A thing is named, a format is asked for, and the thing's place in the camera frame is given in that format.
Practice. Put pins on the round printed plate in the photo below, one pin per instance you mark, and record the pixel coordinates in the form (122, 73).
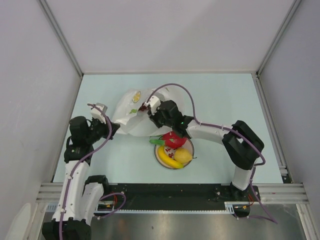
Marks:
(173, 153)

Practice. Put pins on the red fake dragon fruit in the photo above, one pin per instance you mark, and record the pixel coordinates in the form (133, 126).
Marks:
(170, 139)

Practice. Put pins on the right aluminium frame post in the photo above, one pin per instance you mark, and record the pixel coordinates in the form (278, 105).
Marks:
(278, 36)

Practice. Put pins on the left aluminium frame post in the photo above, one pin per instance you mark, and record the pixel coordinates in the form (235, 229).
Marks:
(49, 15)

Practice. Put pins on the aluminium front rail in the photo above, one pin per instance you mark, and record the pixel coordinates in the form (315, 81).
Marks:
(270, 193)

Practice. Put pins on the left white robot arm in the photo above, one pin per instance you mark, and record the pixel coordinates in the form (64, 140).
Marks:
(80, 193)

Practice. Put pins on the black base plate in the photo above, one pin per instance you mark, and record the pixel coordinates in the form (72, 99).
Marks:
(174, 197)

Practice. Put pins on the white plastic bag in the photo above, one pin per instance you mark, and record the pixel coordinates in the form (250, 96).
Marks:
(131, 116)

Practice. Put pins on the yellow fake lemon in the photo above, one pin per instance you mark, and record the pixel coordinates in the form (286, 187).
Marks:
(182, 155)

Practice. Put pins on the aluminium frame post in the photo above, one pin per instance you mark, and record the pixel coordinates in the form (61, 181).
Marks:
(278, 36)
(49, 15)

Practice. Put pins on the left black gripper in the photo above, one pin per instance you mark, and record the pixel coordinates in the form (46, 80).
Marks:
(103, 125)

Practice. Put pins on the yellow fake banana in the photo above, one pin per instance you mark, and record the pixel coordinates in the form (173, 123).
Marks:
(167, 160)

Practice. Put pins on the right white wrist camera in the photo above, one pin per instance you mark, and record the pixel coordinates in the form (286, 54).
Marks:
(152, 104)

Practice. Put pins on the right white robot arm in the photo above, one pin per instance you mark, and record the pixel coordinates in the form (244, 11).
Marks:
(243, 146)

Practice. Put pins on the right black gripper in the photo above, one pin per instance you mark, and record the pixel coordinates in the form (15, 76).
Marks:
(154, 118)

